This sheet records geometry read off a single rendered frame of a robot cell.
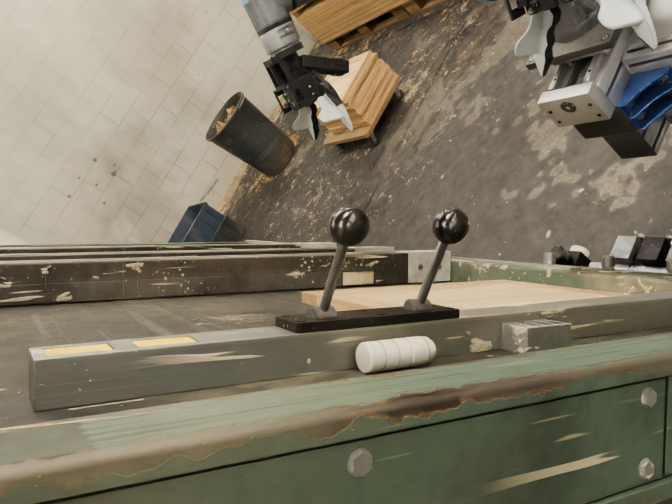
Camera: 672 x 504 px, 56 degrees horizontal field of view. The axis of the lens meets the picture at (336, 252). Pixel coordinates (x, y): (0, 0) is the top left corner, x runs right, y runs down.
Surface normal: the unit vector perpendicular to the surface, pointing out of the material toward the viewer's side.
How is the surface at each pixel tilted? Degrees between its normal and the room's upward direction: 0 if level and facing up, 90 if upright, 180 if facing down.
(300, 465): 90
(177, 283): 90
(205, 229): 90
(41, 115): 90
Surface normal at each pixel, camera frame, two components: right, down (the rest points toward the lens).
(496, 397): 0.51, 0.05
